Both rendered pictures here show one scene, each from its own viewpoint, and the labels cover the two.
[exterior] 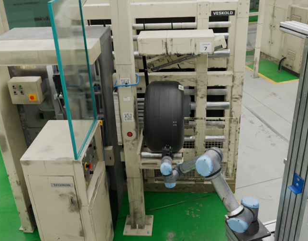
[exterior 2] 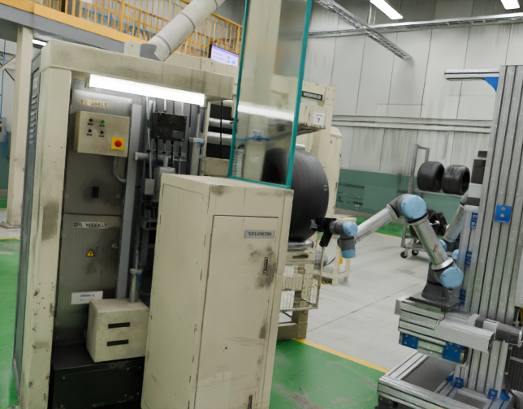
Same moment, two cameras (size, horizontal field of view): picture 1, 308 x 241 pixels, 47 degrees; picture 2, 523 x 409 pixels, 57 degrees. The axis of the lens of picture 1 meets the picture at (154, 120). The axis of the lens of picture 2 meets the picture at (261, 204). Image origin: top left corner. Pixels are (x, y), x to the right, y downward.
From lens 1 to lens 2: 2.16 m
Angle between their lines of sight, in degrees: 42
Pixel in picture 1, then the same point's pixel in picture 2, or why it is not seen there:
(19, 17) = not seen: outside the picture
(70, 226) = (250, 318)
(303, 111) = (504, 135)
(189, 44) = (304, 112)
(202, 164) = (415, 203)
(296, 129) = (494, 157)
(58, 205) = (244, 274)
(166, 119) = (317, 181)
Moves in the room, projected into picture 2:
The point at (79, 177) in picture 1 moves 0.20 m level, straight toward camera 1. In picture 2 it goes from (284, 221) to (325, 228)
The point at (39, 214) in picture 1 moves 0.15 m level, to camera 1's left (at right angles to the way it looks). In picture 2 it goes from (209, 296) to (175, 300)
